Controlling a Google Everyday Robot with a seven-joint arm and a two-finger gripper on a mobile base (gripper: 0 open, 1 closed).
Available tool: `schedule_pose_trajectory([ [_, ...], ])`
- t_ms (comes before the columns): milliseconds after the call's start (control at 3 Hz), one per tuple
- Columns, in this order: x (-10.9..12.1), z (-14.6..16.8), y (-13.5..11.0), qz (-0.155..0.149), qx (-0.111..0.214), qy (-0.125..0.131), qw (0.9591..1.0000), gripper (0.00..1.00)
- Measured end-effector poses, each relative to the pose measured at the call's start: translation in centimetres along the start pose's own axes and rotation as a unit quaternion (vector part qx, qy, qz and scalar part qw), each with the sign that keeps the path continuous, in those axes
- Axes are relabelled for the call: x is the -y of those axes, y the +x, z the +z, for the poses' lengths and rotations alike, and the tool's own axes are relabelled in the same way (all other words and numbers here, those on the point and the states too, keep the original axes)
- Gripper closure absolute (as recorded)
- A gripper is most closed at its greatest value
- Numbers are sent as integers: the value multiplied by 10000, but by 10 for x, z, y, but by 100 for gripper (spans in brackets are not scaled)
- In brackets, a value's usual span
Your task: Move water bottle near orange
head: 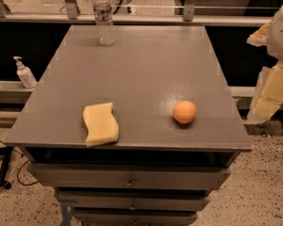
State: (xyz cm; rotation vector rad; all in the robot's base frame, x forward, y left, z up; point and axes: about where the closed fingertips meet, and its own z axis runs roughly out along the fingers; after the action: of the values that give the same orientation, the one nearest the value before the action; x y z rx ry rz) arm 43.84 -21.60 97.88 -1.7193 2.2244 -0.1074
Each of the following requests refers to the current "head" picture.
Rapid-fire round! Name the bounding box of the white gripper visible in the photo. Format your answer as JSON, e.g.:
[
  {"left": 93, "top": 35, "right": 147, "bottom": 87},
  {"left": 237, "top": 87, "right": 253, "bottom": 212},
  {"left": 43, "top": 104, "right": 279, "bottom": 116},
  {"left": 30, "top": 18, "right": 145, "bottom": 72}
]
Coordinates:
[{"left": 246, "top": 5, "right": 283, "bottom": 121}]

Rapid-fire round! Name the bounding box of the clear plastic water bottle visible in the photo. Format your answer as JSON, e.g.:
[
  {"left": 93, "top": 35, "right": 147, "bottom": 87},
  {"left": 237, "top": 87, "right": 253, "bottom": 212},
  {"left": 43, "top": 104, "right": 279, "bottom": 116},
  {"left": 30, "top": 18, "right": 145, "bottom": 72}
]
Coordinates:
[{"left": 92, "top": 0, "right": 115, "bottom": 46}]

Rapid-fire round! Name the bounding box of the white pump dispenser bottle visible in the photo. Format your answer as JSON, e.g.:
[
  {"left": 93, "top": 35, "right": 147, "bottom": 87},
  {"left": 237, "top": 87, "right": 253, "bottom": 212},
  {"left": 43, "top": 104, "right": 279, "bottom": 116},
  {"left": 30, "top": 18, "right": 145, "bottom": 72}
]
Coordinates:
[{"left": 13, "top": 56, "right": 37, "bottom": 89}]

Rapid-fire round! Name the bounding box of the orange fruit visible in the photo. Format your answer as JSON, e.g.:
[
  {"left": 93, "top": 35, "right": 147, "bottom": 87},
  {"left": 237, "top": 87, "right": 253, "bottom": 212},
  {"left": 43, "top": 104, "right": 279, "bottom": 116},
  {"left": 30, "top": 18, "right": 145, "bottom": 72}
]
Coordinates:
[{"left": 173, "top": 101, "right": 197, "bottom": 124}]

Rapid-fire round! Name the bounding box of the grey drawer cabinet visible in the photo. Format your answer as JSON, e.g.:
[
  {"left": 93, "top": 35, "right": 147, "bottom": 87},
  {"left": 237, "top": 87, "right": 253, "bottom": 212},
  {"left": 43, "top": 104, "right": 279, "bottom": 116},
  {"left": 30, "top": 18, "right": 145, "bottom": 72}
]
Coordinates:
[{"left": 7, "top": 25, "right": 251, "bottom": 226}]

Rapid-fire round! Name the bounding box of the yellow sponge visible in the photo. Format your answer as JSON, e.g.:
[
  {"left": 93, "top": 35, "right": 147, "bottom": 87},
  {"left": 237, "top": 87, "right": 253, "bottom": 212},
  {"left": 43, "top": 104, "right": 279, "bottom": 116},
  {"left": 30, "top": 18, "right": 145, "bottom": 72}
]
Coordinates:
[{"left": 83, "top": 103, "right": 119, "bottom": 147}]

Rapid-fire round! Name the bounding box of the black stand leg with caster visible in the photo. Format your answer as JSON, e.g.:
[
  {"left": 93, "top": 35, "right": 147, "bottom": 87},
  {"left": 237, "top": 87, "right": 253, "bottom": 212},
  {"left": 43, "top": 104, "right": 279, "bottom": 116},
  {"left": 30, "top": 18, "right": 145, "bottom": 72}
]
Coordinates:
[{"left": 0, "top": 147, "right": 12, "bottom": 189}]

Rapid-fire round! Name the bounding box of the black floor cable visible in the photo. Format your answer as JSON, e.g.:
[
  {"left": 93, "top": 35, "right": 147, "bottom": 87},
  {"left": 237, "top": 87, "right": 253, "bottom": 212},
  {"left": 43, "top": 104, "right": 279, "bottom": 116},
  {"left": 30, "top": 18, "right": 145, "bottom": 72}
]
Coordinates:
[{"left": 0, "top": 131, "right": 40, "bottom": 187}]

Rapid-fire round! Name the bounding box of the metal window railing frame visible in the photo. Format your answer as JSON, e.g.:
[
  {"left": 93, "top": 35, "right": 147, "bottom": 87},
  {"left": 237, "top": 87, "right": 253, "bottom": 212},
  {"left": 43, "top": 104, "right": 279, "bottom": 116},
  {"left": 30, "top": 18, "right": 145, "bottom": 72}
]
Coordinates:
[{"left": 0, "top": 0, "right": 272, "bottom": 26}]

